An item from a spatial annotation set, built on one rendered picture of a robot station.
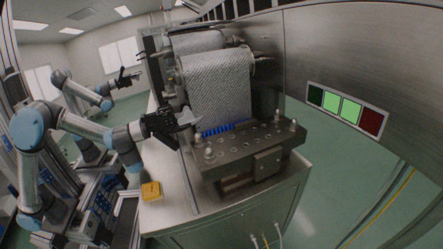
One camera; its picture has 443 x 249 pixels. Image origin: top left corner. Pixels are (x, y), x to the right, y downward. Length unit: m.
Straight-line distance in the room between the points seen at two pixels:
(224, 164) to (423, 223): 0.71
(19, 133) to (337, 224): 1.94
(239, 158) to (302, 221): 1.17
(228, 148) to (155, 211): 0.33
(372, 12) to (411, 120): 0.22
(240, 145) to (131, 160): 0.39
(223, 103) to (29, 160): 0.72
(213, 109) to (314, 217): 1.32
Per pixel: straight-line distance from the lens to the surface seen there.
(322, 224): 1.59
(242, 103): 0.63
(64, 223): 1.00
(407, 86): 0.39
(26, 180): 0.73
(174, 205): 0.57
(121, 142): 0.58
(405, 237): 0.79
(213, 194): 0.56
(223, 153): 0.49
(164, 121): 0.55
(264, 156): 0.50
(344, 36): 0.43
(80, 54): 6.80
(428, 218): 0.71
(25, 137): 0.61
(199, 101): 0.56
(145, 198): 0.61
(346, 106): 0.44
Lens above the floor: 1.35
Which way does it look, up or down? 30 degrees down
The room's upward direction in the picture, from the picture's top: 8 degrees counter-clockwise
